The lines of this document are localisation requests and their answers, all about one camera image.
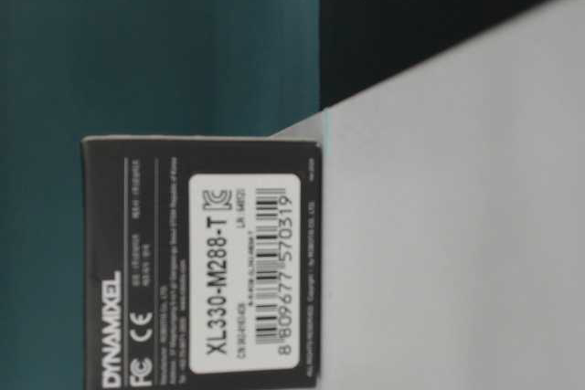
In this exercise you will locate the black Dynamixel box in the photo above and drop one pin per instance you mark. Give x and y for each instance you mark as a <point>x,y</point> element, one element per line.
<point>202,264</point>

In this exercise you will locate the white base board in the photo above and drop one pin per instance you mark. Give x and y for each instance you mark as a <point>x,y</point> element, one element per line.
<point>453,216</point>

